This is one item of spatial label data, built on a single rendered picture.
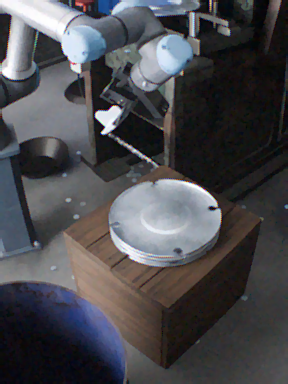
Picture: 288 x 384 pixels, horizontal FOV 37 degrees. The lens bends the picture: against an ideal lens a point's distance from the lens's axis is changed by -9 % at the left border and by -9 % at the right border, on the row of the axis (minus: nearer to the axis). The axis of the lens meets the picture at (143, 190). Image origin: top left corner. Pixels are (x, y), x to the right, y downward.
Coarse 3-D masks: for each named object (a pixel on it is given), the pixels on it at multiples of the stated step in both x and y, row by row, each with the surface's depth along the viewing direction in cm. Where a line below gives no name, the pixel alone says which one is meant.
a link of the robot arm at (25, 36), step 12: (12, 24) 114; (24, 24) 113; (12, 36) 117; (24, 36) 116; (36, 36) 120; (12, 48) 121; (24, 48) 120; (12, 60) 124; (24, 60) 125; (0, 72) 131; (12, 72) 128; (24, 72) 129; (36, 72) 136; (12, 84) 130; (24, 84) 132; (36, 84) 138; (12, 96) 132; (24, 96) 138
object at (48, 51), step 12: (60, 0) 279; (72, 0) 284; (96, 0) 295; (0, 24) 262; (0, 36) 267; (48, 36) 290; (0, 48) 271; (36, 48) 290; (48, 48) 295; (60, 48) 301; (0, 60) 276; (36, 60) 293; (48, 60) 298; (60, 60) 299
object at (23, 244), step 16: (16, 144) 138; (0, 160) 137; (16, 160) 142; (0, 176) 140; (16, 176) 144; (0, 192) 144; (16, 192) 147; (0, 208) 148; (16, 208) 150; (0, 224) 152; (16, 224) 154; (32, 224) 161; (0, 240) 156; (16, 240) 159; (32, 240) 163; (0, 256) 159
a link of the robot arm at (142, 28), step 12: (132, 0) 84; (120, 12) 83; (132, 12) 83; (144, 12) 84; (132, 24) 82; (144, 24) 84; (156, 24) 85; (132, 36) 83; (144, 36) 85; (156, 36) 85
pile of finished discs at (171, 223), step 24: (144, 192) 128; (168, 192) 128; (192, 192) 128; (120, 216) 121; (144, 216) 120; (168, 216) 120; (192, 216) 120; (216, 216) 120; (120, 240) 114; (144, 240) 114; (168, 240) 114; (192, 240) 114; (168, 264) 111
